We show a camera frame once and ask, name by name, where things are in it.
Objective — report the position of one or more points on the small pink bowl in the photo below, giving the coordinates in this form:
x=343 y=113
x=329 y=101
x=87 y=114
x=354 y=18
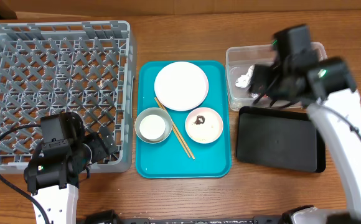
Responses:
x=202 y=110

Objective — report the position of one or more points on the wooden chopstick right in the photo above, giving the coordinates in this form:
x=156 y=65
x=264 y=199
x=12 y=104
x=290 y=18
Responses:
x=180 y=137

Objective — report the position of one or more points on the white napkin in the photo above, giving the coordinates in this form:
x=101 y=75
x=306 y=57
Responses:
x=244 y=80

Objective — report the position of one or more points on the wooden chopstick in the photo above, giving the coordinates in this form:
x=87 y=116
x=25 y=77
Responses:
x=180 y=137
x=174 y=133

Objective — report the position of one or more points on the wooden chopstick left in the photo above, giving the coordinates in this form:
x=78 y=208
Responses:
x=174 y=133

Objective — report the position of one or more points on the black tray bin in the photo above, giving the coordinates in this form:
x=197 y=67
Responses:
x=280 y=139

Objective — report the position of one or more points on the teal serving tray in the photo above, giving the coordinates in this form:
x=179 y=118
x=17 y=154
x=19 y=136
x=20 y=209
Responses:
x=168 y=159

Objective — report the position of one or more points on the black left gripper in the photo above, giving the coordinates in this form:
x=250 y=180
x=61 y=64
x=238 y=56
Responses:
x=106 y=144

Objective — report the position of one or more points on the grey dish rack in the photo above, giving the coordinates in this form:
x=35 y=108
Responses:
x=56 y=67

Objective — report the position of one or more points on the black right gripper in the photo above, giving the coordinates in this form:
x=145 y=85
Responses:
x=259 y=84

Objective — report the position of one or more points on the large white plate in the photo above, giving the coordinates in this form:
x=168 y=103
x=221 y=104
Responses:
x=181 y=86

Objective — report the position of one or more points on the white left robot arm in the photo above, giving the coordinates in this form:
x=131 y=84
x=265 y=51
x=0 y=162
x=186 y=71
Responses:
x=52 y=175

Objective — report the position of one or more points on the white rice pile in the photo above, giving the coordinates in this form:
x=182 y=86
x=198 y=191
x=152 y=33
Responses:
x=206 y=132

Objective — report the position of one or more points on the clear plastic bin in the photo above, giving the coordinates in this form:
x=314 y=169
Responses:
x=238 y=61

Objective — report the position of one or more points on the grey bowl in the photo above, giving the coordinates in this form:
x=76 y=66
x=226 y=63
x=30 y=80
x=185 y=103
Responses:
x=157 y=111

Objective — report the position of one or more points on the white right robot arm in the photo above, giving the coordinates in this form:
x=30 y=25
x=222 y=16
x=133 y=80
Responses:
x=328 y=92

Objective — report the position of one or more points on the white paper cup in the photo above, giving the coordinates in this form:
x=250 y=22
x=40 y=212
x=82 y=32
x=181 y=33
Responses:
x=152 y=127

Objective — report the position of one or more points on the brown food lump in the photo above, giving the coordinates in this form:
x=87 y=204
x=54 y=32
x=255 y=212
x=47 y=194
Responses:
x=199 y=120

